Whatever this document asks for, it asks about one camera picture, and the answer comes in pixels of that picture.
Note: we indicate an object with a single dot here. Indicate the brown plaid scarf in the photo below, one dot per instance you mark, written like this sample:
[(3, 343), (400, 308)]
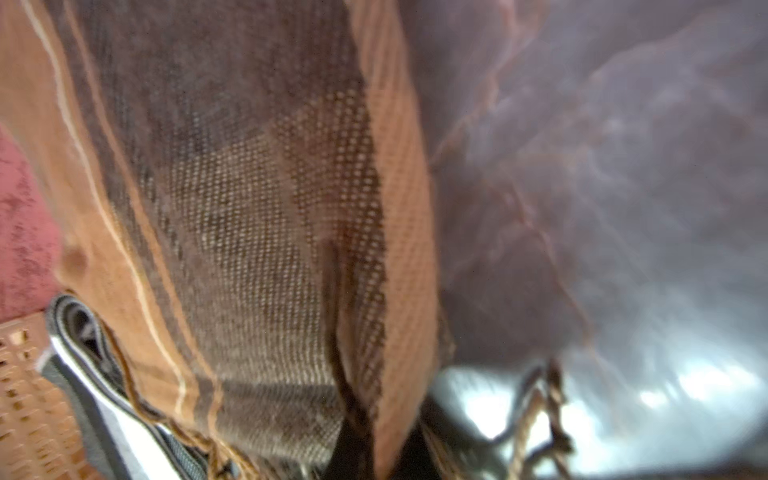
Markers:
[(247, 217)]

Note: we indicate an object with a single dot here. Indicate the grey black checked scarf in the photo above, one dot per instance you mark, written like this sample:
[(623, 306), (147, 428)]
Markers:
[(122, 439)]

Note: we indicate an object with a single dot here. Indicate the beige wooden file organizer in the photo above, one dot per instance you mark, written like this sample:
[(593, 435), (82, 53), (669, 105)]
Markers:
[(40, 438)]

